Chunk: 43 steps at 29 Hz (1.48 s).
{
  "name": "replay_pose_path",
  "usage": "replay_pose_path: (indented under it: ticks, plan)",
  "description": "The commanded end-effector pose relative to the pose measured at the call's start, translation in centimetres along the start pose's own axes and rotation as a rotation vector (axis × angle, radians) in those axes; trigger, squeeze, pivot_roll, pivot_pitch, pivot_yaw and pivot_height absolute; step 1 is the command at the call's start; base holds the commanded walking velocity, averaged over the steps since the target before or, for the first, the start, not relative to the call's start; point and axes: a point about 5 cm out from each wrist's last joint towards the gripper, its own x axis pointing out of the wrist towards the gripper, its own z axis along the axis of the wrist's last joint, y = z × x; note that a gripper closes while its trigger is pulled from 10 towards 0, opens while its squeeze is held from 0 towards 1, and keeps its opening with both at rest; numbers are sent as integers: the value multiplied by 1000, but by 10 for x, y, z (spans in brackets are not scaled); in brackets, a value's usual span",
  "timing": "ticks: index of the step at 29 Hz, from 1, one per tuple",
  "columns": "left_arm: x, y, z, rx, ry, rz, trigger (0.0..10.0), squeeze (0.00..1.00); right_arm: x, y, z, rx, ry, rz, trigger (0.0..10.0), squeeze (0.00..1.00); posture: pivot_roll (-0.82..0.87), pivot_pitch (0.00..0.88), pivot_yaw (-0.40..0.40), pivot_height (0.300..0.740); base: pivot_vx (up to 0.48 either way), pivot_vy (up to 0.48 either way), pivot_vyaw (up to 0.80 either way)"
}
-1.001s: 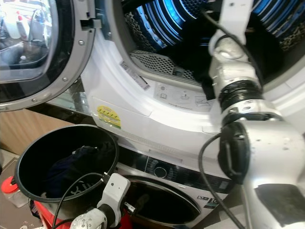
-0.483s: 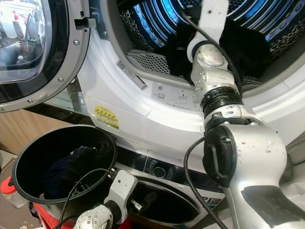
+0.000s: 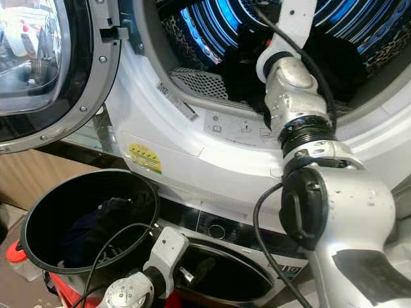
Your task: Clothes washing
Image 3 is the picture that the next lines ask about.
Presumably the black round laundry bucket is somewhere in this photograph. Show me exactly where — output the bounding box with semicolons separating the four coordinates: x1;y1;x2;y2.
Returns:
21;169;160;302

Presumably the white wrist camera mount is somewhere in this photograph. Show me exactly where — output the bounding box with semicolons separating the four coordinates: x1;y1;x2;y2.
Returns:
257;0;319;81
143;227;190;296

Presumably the yellow energy sticker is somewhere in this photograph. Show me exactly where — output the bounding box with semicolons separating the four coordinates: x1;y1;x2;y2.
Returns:
128;142;162;174

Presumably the white tumble dryer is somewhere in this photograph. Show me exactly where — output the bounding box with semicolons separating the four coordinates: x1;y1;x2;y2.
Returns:
103;0;411;219

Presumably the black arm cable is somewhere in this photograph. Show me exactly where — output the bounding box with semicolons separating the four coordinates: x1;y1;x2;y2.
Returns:
252;183;312;308
250;5;338;126
87;223;158;308

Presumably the leopard print fabric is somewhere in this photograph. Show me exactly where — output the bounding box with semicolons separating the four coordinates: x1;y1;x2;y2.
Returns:
363;22;411;74

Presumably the black garment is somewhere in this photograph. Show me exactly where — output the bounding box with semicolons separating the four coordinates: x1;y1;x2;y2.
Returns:
225;38;376;107

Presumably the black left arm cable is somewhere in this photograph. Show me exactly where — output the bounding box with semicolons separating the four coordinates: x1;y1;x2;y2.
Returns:
87;223;158;308

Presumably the chrome-ringed dark glass washer door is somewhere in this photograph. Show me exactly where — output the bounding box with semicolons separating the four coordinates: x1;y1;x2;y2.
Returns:
177;247;274;308

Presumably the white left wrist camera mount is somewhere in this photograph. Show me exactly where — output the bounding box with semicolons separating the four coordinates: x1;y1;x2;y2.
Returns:
143;227;190;296

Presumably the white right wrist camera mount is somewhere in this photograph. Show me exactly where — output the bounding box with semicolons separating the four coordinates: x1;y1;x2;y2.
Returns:
257;0;319;81

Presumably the round glass dryer door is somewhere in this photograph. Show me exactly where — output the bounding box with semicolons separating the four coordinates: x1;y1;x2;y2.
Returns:
0;0;123;155

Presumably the clear jar with red lid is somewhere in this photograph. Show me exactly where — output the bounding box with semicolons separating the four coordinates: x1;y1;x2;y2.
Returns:
5;240;42;282

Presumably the red plastic stool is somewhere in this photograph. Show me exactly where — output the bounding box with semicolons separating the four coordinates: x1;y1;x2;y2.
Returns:
48;273;184;308

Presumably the white barcode label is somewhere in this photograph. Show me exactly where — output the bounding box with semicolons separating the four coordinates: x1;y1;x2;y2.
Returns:
157;82;198;123

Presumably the grey mesh lint filter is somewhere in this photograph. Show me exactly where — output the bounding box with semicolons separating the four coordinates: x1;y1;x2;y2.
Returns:
170;67;232;100

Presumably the white front-load washer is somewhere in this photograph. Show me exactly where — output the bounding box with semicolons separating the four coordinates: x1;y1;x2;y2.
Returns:
154;196;312;308

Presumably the light wooden cabinet panel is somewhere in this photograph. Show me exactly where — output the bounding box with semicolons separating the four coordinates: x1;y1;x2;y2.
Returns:
0;151;123;209

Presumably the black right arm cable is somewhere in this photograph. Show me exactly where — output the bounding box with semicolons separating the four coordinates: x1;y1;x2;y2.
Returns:
250;5;338;126
252;183;312;308

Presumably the dark navy garment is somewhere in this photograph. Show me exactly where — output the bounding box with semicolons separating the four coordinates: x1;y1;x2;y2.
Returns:
58;198;142;267

